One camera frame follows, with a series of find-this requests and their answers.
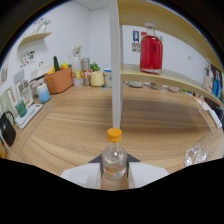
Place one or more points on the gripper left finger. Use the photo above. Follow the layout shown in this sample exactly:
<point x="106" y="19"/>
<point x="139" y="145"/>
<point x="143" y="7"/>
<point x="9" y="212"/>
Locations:
<point x="85" y="175"/>

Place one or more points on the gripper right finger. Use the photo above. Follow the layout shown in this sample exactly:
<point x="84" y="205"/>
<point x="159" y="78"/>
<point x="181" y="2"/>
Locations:
<point x="143" y="174"/>

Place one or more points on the clear bottle orange cap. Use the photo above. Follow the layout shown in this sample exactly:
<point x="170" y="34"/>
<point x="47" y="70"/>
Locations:
<point x="114" y="160"/>

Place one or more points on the blue liquid bottle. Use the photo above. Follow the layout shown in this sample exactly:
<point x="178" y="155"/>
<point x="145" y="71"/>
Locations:
<point x="217" y="87"/>

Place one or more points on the green cup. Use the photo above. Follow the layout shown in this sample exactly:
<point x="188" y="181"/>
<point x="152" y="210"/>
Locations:
<point x="21" y="109"/>

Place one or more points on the yellow cup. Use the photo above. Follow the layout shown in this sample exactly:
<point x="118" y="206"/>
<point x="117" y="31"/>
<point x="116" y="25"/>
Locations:
<point x="97" y="79"/>

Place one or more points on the clear glass with ice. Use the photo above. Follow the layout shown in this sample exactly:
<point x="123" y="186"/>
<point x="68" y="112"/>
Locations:
<point x="196" y="155"/>

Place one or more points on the white kitchen scale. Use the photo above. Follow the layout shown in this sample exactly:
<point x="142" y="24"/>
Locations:
<point x="29" y="116"/>

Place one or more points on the black kettle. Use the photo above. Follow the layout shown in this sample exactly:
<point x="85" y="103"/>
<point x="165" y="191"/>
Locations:
<point x="7" y="130"/>

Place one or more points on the white and blue canister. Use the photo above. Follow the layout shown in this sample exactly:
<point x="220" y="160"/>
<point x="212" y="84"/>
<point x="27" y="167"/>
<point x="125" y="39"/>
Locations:
<point x="43" y="94"/>

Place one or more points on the orange basket with produce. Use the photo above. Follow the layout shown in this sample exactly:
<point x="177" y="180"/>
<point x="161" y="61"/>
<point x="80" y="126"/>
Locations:
<point x="59" y="81"/>

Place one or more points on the steel tumbler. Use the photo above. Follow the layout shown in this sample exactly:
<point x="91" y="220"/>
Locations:
<point x="85" y="68"/>

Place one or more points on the green potted plant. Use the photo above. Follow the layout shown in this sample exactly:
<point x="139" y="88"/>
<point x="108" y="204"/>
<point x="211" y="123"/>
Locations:
<point x="95" y="67"/>

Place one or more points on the two-tier wooden shelf rack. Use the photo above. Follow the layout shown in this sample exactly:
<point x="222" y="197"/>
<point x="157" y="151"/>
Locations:
<point x="116" y="66"/>

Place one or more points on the red liquid glass bottle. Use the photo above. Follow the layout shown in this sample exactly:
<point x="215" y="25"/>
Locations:
<point x="151" y="53"/>

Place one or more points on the wooden wall shelf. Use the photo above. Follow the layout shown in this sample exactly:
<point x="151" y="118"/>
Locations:
<point x="35" y="37"/>

